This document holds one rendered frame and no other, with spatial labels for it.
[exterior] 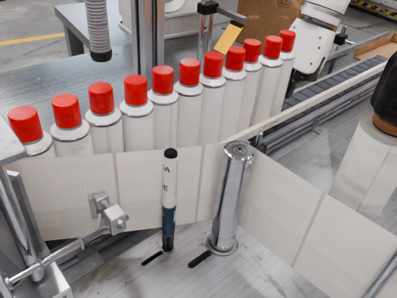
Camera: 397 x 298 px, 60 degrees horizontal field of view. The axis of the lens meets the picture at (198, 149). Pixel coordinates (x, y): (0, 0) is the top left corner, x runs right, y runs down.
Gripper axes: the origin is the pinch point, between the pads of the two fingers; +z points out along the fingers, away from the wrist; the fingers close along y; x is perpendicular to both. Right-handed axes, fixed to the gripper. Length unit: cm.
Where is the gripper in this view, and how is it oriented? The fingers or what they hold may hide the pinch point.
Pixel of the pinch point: (286, 89)
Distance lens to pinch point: 84.2
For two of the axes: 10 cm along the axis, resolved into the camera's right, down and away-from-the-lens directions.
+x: 6.9, -0.8, 7.2
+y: 6.5, 5.1, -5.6
